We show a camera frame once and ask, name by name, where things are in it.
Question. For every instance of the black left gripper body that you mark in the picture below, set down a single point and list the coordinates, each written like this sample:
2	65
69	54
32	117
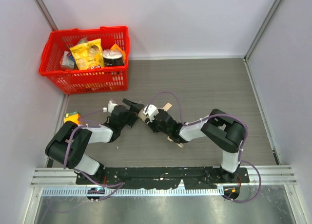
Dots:
129	109

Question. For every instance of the beige and black umbrella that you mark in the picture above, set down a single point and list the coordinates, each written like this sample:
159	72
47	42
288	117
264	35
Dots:
175	127

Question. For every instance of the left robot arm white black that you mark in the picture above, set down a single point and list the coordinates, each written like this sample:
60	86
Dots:
69	144

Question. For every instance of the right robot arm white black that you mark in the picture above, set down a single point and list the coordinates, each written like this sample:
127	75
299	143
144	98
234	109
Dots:
226	131

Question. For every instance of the red plastic shopping basket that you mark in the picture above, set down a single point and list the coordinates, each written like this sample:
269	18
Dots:
106	79

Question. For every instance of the orange juice carton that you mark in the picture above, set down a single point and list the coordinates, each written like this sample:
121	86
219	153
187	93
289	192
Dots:
73	117

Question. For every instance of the black cd spindle case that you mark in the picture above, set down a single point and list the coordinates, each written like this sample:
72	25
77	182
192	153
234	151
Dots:
108	62

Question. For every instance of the orange snack packet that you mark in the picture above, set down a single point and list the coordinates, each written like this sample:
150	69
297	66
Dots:
117	54

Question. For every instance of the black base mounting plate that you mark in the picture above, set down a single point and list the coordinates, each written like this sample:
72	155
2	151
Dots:
164	177

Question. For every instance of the yellow chips bag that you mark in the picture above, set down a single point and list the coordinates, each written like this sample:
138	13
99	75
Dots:
88	55

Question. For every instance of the grey small box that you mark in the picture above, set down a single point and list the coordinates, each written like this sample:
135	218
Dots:
66	62

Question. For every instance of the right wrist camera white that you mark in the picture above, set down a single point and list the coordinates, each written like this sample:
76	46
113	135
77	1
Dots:
150	111

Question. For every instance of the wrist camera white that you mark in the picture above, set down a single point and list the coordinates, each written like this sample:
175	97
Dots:
111	105
150	111

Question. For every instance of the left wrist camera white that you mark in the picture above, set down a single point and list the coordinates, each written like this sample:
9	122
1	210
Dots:
111	105

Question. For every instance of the white slotted cable duct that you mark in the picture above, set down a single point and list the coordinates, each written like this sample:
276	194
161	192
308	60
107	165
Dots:
97	191

